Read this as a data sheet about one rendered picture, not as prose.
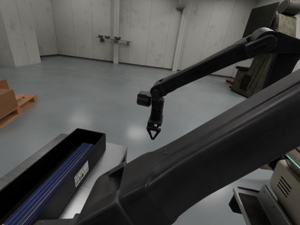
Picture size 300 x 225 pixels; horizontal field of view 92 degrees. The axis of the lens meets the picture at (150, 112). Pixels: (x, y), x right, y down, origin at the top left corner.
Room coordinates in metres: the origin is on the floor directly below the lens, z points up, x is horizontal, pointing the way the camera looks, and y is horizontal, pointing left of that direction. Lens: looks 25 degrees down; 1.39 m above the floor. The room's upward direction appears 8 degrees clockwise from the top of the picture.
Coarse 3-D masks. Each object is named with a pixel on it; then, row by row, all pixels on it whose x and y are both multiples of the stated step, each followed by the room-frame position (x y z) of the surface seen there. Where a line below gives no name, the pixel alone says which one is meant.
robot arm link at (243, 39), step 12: (264, 36) 0.45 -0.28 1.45; (228, 48) 0.52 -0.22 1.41; (240, 48) 0.49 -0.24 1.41; (252, 48) 0.46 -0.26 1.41; (264, 48) 0.45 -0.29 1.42; (204, 60) 0.54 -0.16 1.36; (216, 60) 0.52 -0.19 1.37; (228, 60) 0.51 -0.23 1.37; (240, 60) 0.49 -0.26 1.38; (180, 72) 0.57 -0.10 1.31; (192, 72) 0.55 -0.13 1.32; (204, 72) 0.54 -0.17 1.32; (156, 84) 0.60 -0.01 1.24; (168, 84) 0.58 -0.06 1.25; (180, 84) 0.57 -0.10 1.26
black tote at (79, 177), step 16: (64, 144) 0.58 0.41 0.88; (80, 144) 0.68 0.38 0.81; (96, 144) 0.58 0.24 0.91; (48, 160) 0.47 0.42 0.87; (64, 160) 0.54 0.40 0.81; (96, 160) 0.57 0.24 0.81; (32, 176) 0.39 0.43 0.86; (48, 176) 0.44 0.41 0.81; (80, 176) 0.43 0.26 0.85; (0, 192) 0.29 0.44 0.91; (16, 192) 0.33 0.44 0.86; (32, 192) 0.36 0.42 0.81; (64, 192) 0.34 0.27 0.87; (0, 208) 0.27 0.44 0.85; (16, 208) 0.30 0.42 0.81; (48, 208) 0.27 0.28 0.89; (0, 224) 0.25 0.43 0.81; (32, 224) 0.22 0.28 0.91
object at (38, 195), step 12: (84, 144) 0.64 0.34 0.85; (72, 156) 0.54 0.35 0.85; (84, 156) 0.55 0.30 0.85; (60, 168) 0.46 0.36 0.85; (72, 168) 0.47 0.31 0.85; (48, 180) 0.40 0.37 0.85; (60, 180) 0.40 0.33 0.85; (36, 192) 0.34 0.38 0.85; (48, 192) 0.35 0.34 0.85; (24, 204) 0.30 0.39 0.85; (36, 204) 0.30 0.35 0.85; (12, 216) 0.26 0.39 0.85; (24, 216) 0.26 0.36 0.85
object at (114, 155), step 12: (48, 144) 0.66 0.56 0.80; (108, 144) 0.73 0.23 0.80; (36, 156) 0.56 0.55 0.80; (108, 156) 0.62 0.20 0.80; (120, 156) 0.64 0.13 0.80; (24, 168) 0.48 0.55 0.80; (96, 168) 0.53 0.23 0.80; (108, 168) 0.54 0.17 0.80; (0, 180) 0.40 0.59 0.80; (84, 180) 0.45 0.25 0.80; (84, 192) 0.40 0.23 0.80; (72, 204) 0.34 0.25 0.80; (60, 216) 0.30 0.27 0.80; (72, 216) 0.31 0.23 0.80
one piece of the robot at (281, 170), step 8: (280, 160) 0.44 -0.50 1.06; (272, 168) 0.46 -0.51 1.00; (280, 168) 0.41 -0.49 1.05; (288, 168) 0.40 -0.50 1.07; (272, 176) 0.43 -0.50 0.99; (280, 176) 0.40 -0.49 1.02; (288, 176) 0.38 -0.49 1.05; (296, 176) 0.36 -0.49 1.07; (272, 184) 0.42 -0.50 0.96; (280, 184) 0.39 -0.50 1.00; (288, 184) 0.36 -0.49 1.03; (296, 184) 0.34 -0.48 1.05; (280, 192) 0.38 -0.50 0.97; (288, 192) 0.35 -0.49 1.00; (296, 192) 0.33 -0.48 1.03; (280, 200) 0.36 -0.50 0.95; (288, 200) 0.34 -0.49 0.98; (296, 200) 0.32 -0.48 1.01; (288, 208) 0.33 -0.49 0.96; (296, 208) 0.31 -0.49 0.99; (288, 216) 0.32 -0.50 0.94; (296, 216) 0.30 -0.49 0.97; (296, 224) 0.29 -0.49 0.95
